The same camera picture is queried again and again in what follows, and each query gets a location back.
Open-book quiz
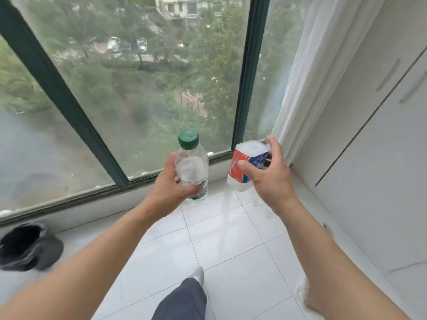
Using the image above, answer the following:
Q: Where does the white slipper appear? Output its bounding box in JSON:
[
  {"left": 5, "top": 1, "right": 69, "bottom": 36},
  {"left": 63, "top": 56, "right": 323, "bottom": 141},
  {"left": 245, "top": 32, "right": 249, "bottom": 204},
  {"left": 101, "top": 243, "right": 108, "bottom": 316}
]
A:
[
  {"left": 296, "top": 277, "right": 323, "bottom": 314},
  {"left": 190, "top": 266, "right": 205, "bottom": 288}
]

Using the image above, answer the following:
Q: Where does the person's left forearm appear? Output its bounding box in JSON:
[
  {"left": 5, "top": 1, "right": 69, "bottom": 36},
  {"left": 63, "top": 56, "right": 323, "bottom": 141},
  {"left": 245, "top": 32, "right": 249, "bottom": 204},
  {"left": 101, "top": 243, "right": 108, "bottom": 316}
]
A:
[{"left": 0, "top": 202, "right": 174, "bottom": 320}]

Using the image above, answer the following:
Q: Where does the pale building outside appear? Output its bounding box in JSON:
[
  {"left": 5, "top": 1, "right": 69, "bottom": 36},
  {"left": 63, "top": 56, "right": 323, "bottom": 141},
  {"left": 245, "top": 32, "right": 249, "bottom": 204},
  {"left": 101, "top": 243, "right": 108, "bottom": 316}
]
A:
[{"left": 155, "top": 0, "right": 245, "bottom": 29}]

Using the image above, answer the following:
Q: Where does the dark green window frame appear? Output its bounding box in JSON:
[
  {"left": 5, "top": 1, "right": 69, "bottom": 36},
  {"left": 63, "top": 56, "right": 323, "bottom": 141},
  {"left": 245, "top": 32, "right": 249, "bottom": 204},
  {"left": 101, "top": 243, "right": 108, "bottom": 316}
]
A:
[{"left": 0, "top": 0, "right": 271, "bottom": 227}]

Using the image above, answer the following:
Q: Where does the white cabinet door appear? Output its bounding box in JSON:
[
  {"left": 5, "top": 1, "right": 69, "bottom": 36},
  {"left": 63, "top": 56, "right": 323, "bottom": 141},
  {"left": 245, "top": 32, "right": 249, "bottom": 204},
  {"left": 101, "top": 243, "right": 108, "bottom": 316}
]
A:
[
  {"left": 315, "top": 46, "right": 427, "bottom": 320},
  {"left": 292, "top": 0, "right": 427, "bottom": 187}
]

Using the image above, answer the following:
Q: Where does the white curtain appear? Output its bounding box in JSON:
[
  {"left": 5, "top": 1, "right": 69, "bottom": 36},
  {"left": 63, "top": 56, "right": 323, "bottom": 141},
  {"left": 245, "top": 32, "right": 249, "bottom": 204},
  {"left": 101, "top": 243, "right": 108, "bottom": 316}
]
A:
[{"left": 272, "top": 0, "right": 388, "bottom": 165}]

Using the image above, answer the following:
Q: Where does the person's left hand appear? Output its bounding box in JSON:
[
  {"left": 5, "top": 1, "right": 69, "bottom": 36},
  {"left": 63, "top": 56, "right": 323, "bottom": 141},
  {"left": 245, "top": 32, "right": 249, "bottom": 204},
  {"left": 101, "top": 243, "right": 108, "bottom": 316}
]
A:
[{"left": 146, "top": 152, "right": 205, "bottom": 219}]

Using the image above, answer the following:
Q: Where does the clear green-capped water bottle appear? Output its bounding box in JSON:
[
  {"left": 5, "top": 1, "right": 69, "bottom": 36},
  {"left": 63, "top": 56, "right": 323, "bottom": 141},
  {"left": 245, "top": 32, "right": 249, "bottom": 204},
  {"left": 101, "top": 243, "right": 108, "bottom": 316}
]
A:
[{"left": 174, "top": 129, "right": 209, "bottom": 204}]

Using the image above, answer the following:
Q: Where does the person's right hand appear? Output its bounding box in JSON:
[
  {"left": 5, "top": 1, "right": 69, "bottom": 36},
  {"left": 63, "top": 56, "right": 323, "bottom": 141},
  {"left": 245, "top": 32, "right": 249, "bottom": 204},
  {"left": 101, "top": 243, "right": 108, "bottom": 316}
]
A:
[{"left": 238, "top": 136, "right": 299, "bottom": 214}]

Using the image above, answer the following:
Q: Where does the white cabinet door handle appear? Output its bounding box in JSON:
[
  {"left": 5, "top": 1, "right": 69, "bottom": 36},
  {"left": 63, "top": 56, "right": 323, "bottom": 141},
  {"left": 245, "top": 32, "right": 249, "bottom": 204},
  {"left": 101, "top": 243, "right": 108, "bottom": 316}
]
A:
[
  {"left": 399, "top": 70, "right": 427, "bottom": 104},
  {"left": 376, "top": 58, "right": 402, "bottom": 92}
]

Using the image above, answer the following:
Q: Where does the black bin bag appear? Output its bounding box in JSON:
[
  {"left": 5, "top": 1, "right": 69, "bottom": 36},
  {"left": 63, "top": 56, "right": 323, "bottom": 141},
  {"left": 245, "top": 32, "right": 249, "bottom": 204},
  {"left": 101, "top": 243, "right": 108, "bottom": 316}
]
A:
[{"left": 0, "top": 222, "right": 64, "bottom": 272}]

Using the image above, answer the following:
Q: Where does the person's dark blue trouser leg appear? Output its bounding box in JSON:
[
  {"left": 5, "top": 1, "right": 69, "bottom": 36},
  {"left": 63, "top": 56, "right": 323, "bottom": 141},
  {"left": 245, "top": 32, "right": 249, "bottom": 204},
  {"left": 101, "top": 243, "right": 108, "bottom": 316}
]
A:
[{"left": 152, "top": 277, "right": 208, "bottom": 320}]

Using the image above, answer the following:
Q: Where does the person's right forearm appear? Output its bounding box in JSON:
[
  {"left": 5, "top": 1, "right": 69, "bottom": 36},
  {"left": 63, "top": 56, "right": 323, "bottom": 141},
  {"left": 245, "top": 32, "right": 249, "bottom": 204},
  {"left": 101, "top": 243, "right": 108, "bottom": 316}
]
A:
[{"left": 276, "top": 197, "right": 411, "bottom": 320}]

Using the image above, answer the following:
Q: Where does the white red-blue labelled container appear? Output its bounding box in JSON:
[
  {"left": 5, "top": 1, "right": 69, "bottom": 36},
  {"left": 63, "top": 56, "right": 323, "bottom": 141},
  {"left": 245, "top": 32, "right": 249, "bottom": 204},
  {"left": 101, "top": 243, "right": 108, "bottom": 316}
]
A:
[{"left": 227, "top": 140, "right": 271, "bottom": 193}]

